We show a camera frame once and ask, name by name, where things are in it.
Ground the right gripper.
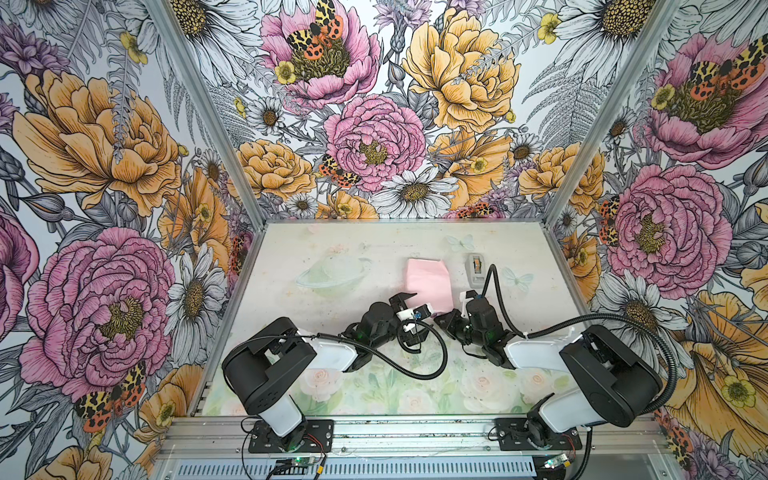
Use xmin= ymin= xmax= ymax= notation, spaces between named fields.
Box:
xmin=433 ymin=308 xmax=487 ymax=347

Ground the purple wrapping paper sheet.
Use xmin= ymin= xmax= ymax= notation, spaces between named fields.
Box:
xmin=405 ymin=259 xmax=454 ymax=315

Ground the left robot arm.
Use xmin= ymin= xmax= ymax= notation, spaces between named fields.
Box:
xmin=221 ymin=292 xmax=448 ymax=440

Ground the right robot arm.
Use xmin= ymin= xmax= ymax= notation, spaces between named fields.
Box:
xmin=435 ymin=290 xmax=669 ymax=442

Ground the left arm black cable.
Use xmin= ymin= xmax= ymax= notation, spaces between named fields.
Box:
xmin=300 ymin=314 xmax=450 ymax=383

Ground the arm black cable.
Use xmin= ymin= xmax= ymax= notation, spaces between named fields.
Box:
xmin=480 ymin=264 xmax=681 ymax=410
xmin=300 ymin=314 xmax=450 ymax=383

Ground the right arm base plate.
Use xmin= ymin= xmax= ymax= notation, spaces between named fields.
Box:
xmin=486 ymin=417 xmax=582 ymax=452

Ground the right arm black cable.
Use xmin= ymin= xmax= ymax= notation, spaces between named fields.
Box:
xmin=480 ymin=264 xmax=681 ymax=410

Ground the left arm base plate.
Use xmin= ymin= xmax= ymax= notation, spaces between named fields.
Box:
xmin=247 ymin=418 xmax=335 ymax=454

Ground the aluminium front rail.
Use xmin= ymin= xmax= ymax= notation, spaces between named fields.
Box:
xmin=149 ymin=415 xmax=683 ymax=479

